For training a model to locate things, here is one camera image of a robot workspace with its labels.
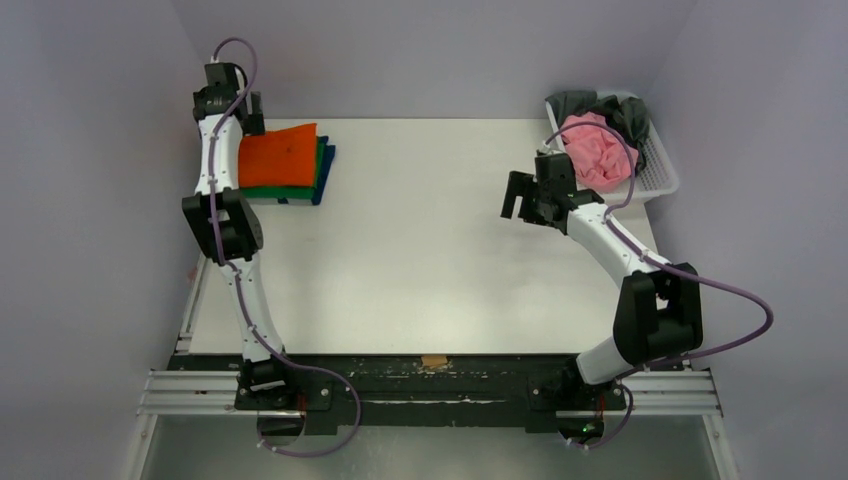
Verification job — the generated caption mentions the folded green t shirt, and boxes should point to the folded green t shirt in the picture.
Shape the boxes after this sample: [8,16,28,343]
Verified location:
[241,136,335,205]

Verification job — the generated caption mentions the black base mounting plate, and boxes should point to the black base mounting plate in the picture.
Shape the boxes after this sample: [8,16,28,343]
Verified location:
[166,352,684,437]

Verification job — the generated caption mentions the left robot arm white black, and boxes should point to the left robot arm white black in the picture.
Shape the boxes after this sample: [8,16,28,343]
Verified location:
[182,61,298,409]

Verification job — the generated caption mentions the pink t shirt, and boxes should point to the pink t shirt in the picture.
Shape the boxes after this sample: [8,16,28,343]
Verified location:
[561,125,639,193]

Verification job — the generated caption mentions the brown tape piece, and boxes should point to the brown tape piece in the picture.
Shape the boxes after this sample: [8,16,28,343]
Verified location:
[421,355,450,370]

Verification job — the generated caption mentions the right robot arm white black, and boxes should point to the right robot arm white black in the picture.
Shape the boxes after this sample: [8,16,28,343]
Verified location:
[501,153,703,407]

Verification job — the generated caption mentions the folded blue t shirt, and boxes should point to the folded blue t shirt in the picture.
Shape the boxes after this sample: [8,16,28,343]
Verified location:
[277,136,336,206]

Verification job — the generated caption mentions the white plastic basket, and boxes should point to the white plastic basket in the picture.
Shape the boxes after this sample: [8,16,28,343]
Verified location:
[545,90,679,203]

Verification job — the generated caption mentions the dark grey t shirt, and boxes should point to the dark grey t shirt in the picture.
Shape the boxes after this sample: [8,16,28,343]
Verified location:
[545,90,650,174]

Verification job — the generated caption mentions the orange t shirt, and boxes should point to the orange t shirt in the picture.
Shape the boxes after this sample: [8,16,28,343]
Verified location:
[238,123,318,188]

